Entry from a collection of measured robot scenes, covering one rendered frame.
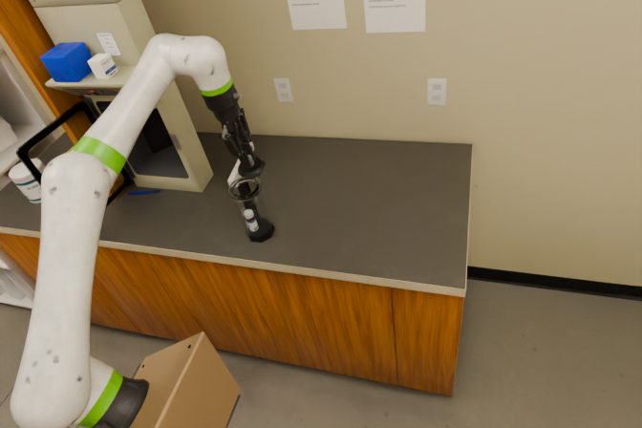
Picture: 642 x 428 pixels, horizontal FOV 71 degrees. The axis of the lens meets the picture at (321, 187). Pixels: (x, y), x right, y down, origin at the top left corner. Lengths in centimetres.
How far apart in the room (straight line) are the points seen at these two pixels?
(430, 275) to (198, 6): 132
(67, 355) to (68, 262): 17
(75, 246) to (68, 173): 14
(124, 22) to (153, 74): 34
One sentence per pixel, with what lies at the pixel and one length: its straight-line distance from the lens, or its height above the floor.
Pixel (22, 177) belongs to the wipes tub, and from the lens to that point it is 221.
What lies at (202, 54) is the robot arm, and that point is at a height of 165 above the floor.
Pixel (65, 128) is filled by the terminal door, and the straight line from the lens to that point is 180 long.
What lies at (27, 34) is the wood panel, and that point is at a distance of 180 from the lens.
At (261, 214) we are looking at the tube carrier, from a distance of 152.
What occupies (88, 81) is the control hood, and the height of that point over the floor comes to 151.
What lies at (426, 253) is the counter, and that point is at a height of 94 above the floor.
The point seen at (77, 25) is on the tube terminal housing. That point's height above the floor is 165.
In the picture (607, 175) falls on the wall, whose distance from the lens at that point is 210.
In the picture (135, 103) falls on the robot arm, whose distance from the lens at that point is 121.
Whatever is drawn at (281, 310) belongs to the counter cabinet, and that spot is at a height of 59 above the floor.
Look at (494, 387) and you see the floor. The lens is 233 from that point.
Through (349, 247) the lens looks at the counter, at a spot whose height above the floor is 94.
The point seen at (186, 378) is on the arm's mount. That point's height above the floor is 122.
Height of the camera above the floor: 211
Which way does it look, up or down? 42 degrees down
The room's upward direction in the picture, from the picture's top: 12 degrees counter-clockwise
